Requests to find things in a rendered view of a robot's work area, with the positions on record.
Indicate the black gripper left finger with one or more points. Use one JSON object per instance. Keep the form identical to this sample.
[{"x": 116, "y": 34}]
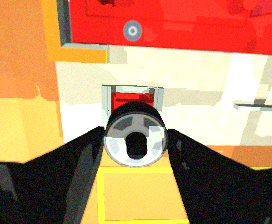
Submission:
[{"x": 53, "y": 188}]

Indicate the yellow rectangular outline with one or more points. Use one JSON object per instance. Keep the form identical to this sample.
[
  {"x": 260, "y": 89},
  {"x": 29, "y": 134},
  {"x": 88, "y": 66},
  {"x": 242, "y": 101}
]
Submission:
[{"x": 144, "y": 169}]

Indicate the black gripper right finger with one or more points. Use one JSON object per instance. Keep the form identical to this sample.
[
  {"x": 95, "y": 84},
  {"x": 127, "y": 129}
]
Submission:
[{"x": 216, "y": 189}]

